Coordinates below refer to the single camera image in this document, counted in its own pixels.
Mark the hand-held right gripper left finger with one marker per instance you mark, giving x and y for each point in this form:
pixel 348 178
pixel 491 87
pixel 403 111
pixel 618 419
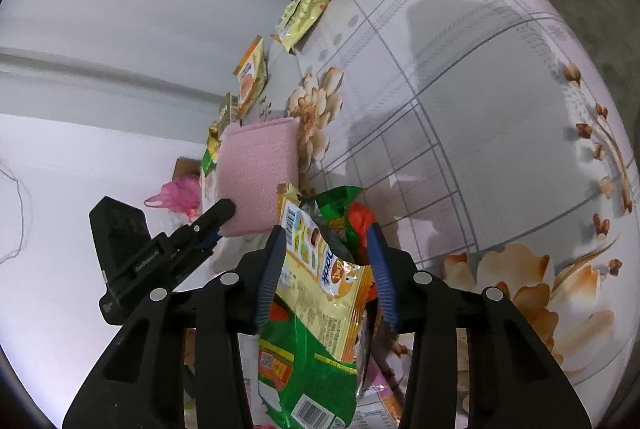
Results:
pixel 270 281

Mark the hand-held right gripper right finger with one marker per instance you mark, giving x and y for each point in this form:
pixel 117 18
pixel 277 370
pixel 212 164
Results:
pixel 381 281

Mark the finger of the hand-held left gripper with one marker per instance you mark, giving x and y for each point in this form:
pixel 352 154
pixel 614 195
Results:
pixel 216 213
pixel 212 240

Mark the large green snack bag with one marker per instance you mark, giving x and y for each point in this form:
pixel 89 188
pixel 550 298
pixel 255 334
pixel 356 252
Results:
pixel 300 379

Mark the pink plastic bag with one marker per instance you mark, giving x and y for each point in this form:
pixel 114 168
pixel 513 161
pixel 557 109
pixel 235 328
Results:
pixel 175 196

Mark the small green snack packet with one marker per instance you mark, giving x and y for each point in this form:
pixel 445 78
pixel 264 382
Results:
pixel 206 163

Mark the cardboard box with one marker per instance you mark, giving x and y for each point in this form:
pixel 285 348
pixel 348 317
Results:
pixel 184 166

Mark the small yellow snack packet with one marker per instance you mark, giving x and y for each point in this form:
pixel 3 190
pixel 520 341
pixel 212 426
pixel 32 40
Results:
pixel 216 140

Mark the green red snack packet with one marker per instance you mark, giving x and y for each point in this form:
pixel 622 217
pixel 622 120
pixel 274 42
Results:
pixel 336 204

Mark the orange yellow snack packet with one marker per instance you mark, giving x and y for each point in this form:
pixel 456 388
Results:
pixel 250 76

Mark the floral tablecloth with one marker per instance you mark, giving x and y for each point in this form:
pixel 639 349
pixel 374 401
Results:
pixel 475 109

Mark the yellow green snack packet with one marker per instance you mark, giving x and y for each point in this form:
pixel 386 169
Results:
pixel 302 16

